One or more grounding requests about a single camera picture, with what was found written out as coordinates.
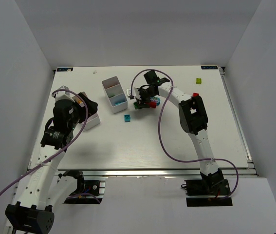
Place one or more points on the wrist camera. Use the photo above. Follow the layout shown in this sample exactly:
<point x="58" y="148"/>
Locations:
<point x="129" y="94"/>
<point x="60" y="95"/>

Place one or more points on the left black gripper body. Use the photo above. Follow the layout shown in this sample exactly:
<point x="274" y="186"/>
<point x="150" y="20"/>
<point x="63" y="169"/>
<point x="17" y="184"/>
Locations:
<point x="89" y="107"/>

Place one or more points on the white right sorting container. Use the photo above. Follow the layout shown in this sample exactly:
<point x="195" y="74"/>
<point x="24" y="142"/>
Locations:
<point x="115" y="94"/>

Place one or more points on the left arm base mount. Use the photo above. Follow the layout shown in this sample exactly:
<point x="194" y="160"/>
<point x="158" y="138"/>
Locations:
<point x="86" y="191"/>

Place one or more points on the dark green lego brick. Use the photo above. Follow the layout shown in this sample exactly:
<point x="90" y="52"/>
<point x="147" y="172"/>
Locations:
<point x="137" y="106"/>

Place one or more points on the blue round toy piece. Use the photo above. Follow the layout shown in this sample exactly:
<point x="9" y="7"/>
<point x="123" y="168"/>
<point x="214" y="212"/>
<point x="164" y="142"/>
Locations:
<point x="156" y="100"/>

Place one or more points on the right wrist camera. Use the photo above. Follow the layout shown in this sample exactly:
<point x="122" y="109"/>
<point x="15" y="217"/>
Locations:
<point x="129" y="94"/>

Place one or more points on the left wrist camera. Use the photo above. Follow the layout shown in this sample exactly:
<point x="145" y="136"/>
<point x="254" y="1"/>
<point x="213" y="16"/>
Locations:
<point x="60" y="95"/>

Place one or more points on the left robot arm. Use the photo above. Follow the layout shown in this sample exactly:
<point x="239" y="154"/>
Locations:
<point x="34" y="210"/>

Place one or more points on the white sorting container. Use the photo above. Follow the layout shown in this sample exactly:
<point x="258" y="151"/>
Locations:
<point x="93" y="117"/>
<point x="115" y="94"/>

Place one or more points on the red long lego brick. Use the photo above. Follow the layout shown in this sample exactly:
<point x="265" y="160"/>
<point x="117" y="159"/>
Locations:
<point x="151" y="104"/>

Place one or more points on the small cyan lego brick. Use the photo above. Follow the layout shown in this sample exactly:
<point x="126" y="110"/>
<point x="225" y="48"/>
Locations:
<point x="127" y="118"/>

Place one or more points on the white left sorting container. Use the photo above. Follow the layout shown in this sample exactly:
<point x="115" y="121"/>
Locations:
<point x="93" y="117"/>

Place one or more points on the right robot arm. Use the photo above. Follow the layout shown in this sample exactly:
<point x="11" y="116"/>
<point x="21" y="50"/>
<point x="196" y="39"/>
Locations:
<point x="193" y="120"/>

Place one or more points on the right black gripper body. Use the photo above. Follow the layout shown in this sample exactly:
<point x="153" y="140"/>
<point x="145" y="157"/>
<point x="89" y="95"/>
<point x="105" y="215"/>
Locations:
<point x="142" y="98"/>

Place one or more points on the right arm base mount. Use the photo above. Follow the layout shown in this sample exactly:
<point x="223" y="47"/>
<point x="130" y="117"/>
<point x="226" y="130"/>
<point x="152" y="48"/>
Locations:
<point x="198" y="194"/>

